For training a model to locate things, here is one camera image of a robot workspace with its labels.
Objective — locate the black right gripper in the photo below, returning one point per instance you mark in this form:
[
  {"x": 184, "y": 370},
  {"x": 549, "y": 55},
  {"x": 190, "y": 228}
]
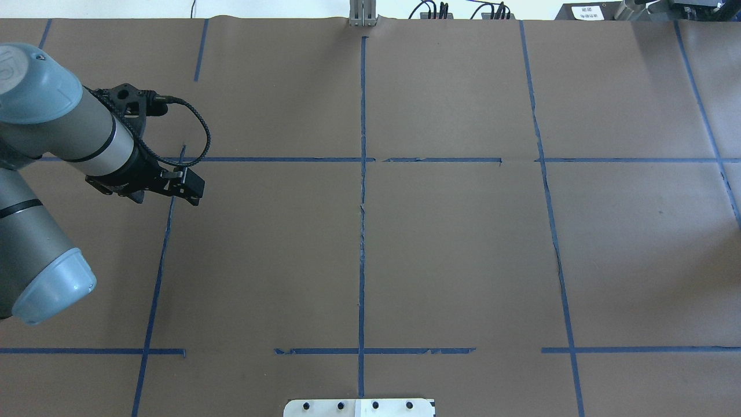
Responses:
[{"x": 138, "y": 174}]

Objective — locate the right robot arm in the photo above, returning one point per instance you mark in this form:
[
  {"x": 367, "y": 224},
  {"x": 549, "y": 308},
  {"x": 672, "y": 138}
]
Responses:
[{"x": 56, "y": 133}]

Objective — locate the orange black adapter box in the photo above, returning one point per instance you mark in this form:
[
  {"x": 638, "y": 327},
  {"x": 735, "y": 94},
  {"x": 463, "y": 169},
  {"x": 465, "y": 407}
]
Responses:
[{"x": 434, "y": 10}]

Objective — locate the white label card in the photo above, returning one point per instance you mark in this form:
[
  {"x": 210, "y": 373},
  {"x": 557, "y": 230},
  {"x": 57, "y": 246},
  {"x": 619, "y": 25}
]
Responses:
[{"x": 588, "y": 12}]

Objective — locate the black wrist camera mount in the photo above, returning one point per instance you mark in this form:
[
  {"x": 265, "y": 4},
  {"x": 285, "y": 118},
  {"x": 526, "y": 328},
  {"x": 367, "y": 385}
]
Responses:
[{"x": 131, "y": 107}]

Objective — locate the aluminium frame post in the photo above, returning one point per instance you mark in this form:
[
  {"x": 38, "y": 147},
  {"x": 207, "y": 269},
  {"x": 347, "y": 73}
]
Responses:
[{"x": 363, "y": 13}]

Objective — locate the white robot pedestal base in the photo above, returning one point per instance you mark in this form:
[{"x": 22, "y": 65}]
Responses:
[{"x": 361, "y": 407}]

